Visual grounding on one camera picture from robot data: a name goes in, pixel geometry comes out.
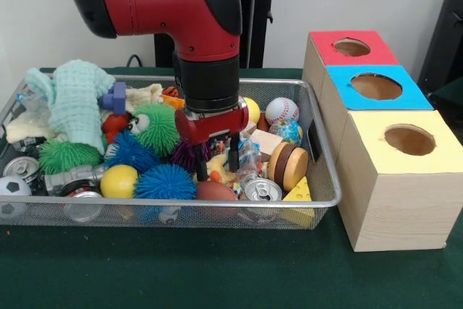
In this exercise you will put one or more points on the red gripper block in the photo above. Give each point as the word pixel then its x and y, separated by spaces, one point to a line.
pixel 213 126

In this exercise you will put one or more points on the yellow duck plush toy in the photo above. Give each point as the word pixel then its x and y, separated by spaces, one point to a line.
pixel 218 168

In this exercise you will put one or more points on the purple plastic toy piece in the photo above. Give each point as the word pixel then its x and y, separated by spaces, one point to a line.
pixel 114 97

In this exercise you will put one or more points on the mint green waffle cloth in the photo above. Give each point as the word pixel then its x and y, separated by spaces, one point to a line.
pixel 76 106

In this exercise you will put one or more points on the cream waffle cloth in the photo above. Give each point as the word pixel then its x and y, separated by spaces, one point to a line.
pixel 21 130

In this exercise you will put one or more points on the shallow clear mesh bin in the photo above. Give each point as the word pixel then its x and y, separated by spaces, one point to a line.
pixel 231 219

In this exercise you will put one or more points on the wooden box with three holes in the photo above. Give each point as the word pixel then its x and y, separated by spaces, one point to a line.
pixel 398 211

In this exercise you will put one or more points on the silver drink can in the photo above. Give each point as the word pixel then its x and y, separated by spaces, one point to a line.
pixel 262 189

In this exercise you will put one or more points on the blue spiky ball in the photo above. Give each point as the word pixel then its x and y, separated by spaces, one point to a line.
pixel 164 182

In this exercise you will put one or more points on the wooden burger toy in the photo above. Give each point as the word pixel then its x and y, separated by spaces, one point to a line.
pixel 289 166

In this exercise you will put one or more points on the globe print ball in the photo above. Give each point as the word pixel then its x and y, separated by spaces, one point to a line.
pixel 287 131

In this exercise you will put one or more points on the yellow cheese wedge toy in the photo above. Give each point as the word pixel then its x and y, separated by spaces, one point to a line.
pixel 300 191

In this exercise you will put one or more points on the dark green tablecloth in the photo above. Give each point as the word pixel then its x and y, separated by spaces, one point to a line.
pixel 217 273

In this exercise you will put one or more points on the small soccer ball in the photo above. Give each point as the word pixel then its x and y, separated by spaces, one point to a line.
pixel 12 186

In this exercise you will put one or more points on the black stand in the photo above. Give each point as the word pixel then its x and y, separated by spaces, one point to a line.
pixel 445 34

